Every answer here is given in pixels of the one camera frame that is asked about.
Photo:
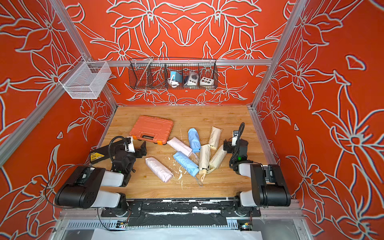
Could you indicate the black wire wall basket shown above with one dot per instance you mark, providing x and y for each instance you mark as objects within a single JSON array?
[{"x": 163, "y": 73}]

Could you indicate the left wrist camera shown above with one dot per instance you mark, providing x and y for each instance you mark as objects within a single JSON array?
[{"x": 130, "y": 147}]

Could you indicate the orange plastic tool case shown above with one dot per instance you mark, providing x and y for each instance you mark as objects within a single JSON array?
[{"x": 152, "y": 129}]

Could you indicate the blue umbrella back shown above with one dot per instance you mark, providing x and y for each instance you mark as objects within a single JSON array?
[{"x": 194, "y": 140}]

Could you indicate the beige umbrella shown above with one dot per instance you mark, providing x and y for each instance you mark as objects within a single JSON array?
[
  {"x": 218, "y": 158},
  {"x": 204, "y": 163},
  {"x": 215, "y": 138}
]

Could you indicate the blue umbrella front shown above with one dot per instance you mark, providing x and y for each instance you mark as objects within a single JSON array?
[{"x": 191, "y": 167}]

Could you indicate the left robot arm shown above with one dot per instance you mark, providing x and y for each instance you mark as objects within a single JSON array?
[{"x": 82, "y": 189}]

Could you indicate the white box with dots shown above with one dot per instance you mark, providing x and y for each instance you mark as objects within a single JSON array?
[{"x": 206, "y": 82}]

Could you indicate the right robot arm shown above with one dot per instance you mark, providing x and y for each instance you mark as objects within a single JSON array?
[{"x": 268, "y": 185}]

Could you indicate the pink umbrella near case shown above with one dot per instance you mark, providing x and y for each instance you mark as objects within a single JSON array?
[{"x": 179, "y": 146}]

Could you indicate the white mesh wall basket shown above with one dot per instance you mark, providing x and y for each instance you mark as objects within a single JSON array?
[{"x": 85, "y": 81}]

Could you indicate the blue white device in basket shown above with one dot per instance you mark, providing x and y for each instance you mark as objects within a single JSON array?
[{"x": 175, "y": 79}]

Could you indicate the white round-dial device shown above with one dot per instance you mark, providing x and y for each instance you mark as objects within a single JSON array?
[{"x": 192, "y": 79}]

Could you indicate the blue umbrella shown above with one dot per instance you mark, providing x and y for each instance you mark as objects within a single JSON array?
[
  {"x": 191, "y": 167},
  {"x": 194, "y": 140}
]

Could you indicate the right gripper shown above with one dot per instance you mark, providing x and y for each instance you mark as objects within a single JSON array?
[{"x": 229, "y": 145}]

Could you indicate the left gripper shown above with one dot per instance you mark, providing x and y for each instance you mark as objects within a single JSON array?
[{"x": 137, "y": 149}]

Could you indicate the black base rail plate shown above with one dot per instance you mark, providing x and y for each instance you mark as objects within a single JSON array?
[{"x": 226, "y": 207}]

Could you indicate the beige umbrella back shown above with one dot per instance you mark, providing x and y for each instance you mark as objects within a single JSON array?
[{"x": 215, "y": 138}]

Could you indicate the pink umbrella near front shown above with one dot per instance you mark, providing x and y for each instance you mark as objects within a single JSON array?
[{"x": 160, "y": 170}]

